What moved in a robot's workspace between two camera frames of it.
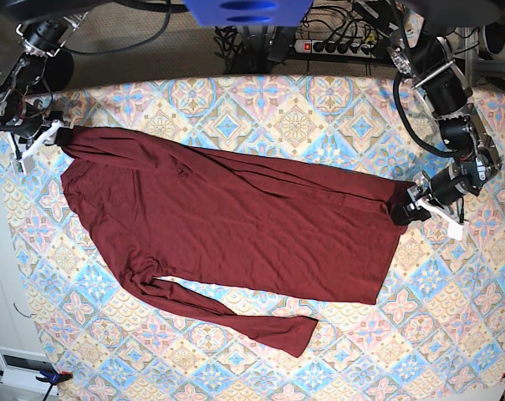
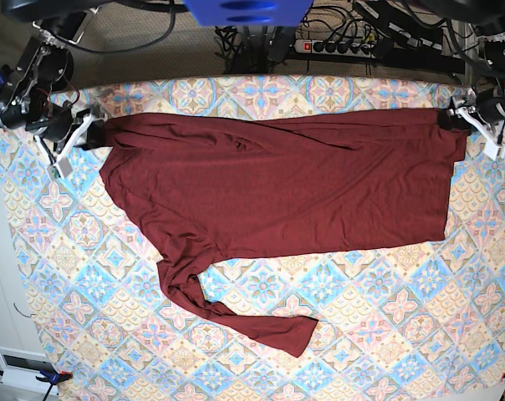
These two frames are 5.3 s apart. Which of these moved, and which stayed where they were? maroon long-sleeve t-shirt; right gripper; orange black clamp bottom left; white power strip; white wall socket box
Moved: right gripper; maroon long-sleeve t-shirt
Stayed: white power strip; white wall socket box; orange black clamp bottom left
